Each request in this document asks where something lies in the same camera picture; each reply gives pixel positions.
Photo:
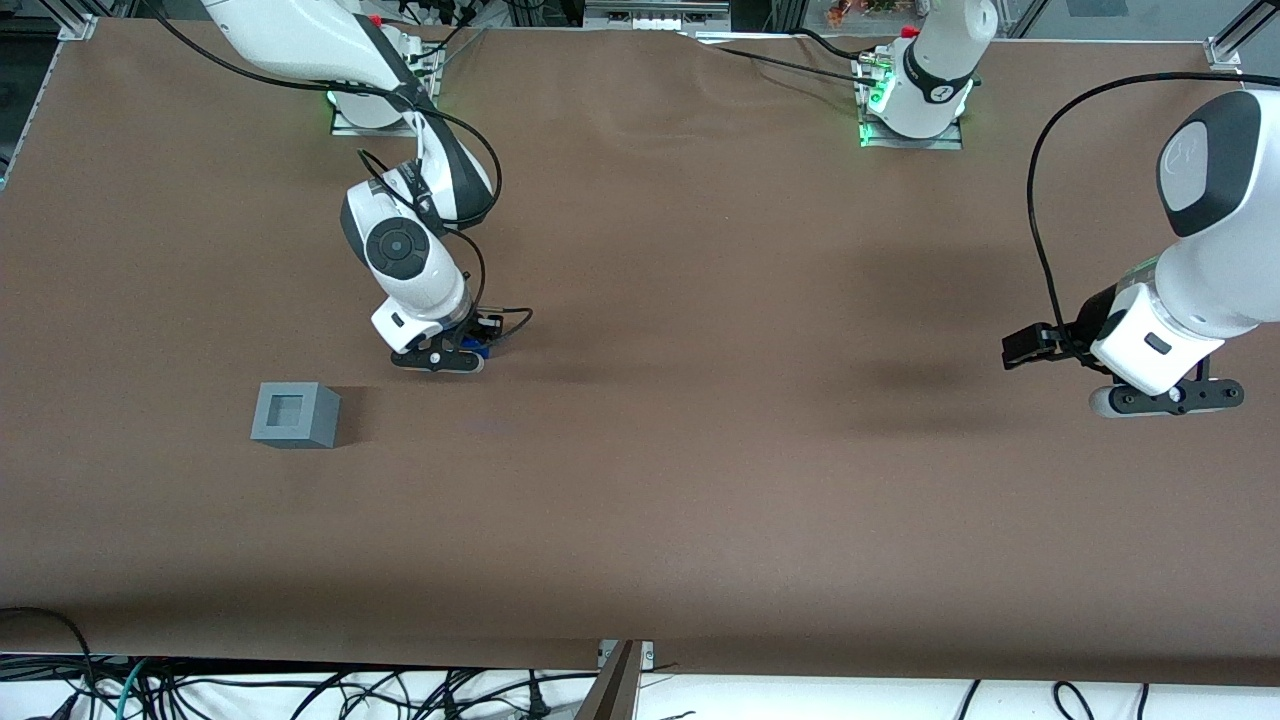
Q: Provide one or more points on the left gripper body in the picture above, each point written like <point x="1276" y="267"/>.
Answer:
<point x="1084" y="325"/>

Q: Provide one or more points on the blue plastic part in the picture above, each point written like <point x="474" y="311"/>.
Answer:
<point x="478" y="350"/>

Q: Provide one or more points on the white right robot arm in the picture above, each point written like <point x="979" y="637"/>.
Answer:
<point x="300" y="40"/>

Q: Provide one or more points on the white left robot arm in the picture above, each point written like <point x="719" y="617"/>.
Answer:
<point x="1230" y="250"/>

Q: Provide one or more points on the grey hollow cube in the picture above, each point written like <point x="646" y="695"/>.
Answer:
<point x="322" y="420"/>

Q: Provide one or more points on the brown table cover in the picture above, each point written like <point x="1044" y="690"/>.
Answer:
<point x="700" y="450"/>

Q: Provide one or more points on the grey rack device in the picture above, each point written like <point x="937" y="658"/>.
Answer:
<point x="655" y="15"/>

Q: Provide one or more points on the metal support beam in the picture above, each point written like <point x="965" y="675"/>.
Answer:
<point x="610" y="695"/>

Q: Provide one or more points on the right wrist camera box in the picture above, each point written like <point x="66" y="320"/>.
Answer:
<point x="420" y="360"/>

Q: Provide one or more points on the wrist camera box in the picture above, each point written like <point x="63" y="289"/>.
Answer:
<point x="1160" y="398"/>
<point x="420" y="360"/>

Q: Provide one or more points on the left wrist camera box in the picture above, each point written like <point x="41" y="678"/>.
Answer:
<point x="1160" y="398"/>

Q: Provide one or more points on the aluminium frame corner profile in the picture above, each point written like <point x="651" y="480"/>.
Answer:
<point x="80" y="25"/>
<point x="1226" y="55"/>

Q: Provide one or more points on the silver table edge bracket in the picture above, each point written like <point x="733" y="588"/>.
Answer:
<point x="647" y="652"/>

